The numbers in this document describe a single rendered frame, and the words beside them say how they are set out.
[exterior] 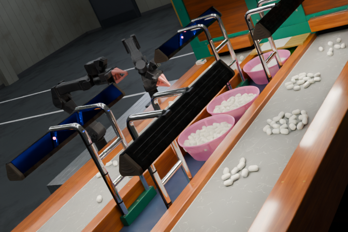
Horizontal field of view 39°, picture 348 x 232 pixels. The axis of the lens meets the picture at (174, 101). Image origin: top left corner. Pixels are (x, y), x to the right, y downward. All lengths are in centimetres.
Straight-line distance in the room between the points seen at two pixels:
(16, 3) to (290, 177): 1100
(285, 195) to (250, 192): 16
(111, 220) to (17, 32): 1031
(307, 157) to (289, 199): 22
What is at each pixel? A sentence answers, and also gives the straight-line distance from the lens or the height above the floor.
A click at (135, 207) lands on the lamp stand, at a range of 193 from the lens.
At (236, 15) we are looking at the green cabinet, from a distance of 303.
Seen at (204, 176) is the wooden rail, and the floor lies 76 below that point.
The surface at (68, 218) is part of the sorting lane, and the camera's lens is 206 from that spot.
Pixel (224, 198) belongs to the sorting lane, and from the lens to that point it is 166.
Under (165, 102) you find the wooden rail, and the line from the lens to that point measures 273.
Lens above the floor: 159
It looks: 18 degrees down
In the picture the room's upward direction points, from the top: 24 degrees counter-clockwise
